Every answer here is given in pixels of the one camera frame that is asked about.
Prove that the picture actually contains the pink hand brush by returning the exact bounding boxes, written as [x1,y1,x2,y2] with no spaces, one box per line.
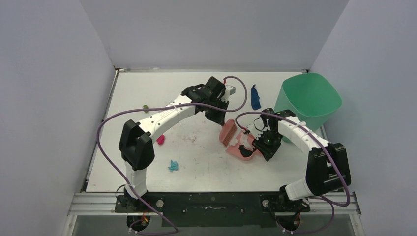
[219,119,237,147]

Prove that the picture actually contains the magenta crumpled paper scrap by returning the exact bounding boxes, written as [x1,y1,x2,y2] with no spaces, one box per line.
[156,135,165,145]

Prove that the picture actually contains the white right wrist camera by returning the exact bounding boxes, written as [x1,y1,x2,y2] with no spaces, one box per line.
[245,124,261,137]

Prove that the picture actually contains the green plastic waste bin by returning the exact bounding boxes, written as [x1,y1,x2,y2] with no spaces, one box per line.
[273,73,342,131]

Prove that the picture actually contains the pink plastic dustpan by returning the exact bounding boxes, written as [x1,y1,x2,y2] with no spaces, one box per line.
[226,131,263,161]

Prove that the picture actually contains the dark blue paper strip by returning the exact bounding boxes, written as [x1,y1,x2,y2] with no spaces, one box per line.
[251,84,262,110]

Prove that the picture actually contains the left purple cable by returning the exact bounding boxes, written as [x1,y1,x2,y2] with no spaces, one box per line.
[96,76,248,236]

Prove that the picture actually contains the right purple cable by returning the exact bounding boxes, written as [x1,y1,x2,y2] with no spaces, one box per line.
[235,111,352,235]

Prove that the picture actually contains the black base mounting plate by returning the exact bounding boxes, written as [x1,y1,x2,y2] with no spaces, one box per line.
[114,192,310,228]

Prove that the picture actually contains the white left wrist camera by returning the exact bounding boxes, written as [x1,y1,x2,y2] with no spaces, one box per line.
[222,85,236,100]

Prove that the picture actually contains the purple cable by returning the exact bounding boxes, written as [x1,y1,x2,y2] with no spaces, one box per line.
[235,111,352,235]
[96,76,248,236]

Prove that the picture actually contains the teal crumpled paper scrap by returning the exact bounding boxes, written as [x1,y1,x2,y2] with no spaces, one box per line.
[168,160,179,173]

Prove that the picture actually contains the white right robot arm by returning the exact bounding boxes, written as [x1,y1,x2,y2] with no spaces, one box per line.
[252,109,351,201]

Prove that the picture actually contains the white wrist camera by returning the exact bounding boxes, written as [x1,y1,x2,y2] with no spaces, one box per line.
[222,85,236,100]
[245,124,261,137]

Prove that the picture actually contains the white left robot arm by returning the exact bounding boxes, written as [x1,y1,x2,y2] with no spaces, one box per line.
[119,77,236,199]

